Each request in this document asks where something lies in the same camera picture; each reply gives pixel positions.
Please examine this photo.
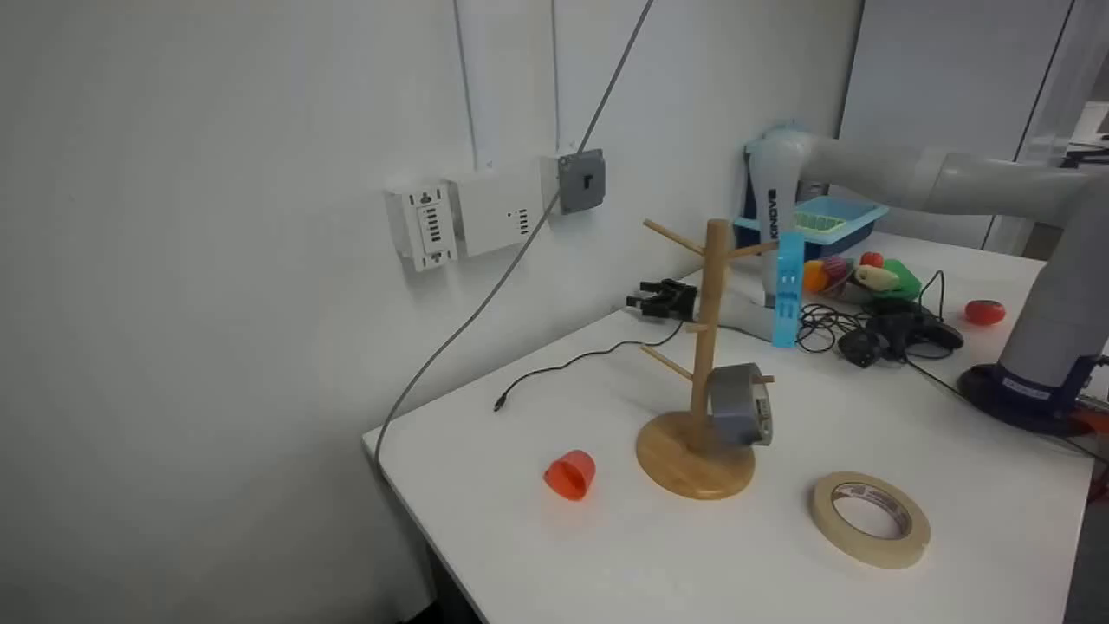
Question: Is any white wall conduit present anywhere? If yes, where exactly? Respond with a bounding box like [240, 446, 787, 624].
[546, 0, 567, 159]
[452, 0, 485, 178]

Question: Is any white plain wall box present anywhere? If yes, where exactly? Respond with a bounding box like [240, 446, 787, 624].
[445, 163, 546, 260]

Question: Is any thin black table cable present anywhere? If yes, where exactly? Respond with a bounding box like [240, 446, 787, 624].
[493, 320, 690, 417]

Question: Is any white labelled wall box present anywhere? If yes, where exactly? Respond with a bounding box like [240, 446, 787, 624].
[381, 172, 462, 278]

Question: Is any wooden peg tree holder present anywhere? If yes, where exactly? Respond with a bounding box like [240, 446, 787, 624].
[633, 215, 781, 504]

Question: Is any black cable tangle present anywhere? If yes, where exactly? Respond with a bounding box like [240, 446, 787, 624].
[793, 296, 851, 357]

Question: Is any green yellow toy vegetable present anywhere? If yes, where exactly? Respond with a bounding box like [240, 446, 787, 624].
[851, 258, 930, 304]

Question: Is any black device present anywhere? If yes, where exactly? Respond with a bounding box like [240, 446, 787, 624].
[883, 298, 967, 357]

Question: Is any black power adapter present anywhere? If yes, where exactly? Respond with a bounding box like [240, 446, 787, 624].
[835, 325, 895, 370]

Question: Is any beige masking tape roll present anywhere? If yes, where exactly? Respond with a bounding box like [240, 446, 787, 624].
[805, 469, 935, 572]

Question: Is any long gray wall cable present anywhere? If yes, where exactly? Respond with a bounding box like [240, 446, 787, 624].
[371, 0, 660, 460]

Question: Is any grey mug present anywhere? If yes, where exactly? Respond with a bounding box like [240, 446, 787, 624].
[705, 359, 781, 449]

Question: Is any blue plastic tray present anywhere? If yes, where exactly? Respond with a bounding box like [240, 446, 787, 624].
[790, 189, 891, 252]

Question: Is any red round object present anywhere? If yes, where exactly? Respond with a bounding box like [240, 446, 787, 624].
[959, 298, 1010, 328]

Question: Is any gray wall socket box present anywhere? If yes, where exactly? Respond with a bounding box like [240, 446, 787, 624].
[555, 147, 612, 215]

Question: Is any white robot arm blue base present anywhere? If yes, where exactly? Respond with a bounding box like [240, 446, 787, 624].
[690, 122, 1109, 439]

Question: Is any orange plastic cup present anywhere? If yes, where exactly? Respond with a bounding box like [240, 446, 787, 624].
[540, 446, 598, 504]

